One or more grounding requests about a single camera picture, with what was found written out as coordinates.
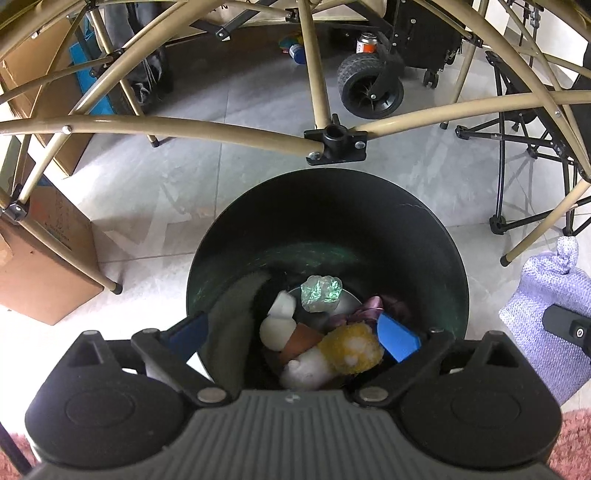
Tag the pink sponge block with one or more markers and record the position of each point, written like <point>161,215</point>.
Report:
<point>300,341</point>

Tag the black wagon wheel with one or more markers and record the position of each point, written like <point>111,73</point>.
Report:
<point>369,85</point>

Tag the large brown cardboard box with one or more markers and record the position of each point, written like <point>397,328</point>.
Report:
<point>41,69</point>

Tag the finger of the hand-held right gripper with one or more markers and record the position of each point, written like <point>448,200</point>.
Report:
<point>565,325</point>

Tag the yellow and white plush toy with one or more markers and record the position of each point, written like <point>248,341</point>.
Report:
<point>341,353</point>

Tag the cardboard box with liner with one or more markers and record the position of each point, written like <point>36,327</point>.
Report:
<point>46,267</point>

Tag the white foam cylinder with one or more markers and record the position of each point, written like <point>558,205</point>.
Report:
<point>277,332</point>

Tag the iridescent plastic wrap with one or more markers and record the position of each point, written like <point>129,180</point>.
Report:
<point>321,293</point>

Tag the dark green trash bin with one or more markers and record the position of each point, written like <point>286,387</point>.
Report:
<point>323,221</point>

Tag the blue box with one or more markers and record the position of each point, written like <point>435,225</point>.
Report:
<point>90,69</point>

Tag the pink satin ribbon bow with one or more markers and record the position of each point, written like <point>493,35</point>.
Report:
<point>364,311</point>

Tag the pink rug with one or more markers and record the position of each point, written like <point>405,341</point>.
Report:
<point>577,443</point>

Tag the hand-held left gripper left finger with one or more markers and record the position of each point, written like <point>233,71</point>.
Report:
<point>189,334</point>

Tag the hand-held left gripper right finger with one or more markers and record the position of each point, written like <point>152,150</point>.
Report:
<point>397,337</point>

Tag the black folding chair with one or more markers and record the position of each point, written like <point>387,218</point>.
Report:
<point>531,147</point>

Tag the purple knitted cloth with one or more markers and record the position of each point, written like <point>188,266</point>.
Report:
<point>540,286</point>

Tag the orange spray can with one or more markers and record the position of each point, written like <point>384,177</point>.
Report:
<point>366,44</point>

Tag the tan metal table frame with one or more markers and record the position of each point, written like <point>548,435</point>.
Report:
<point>184,127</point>

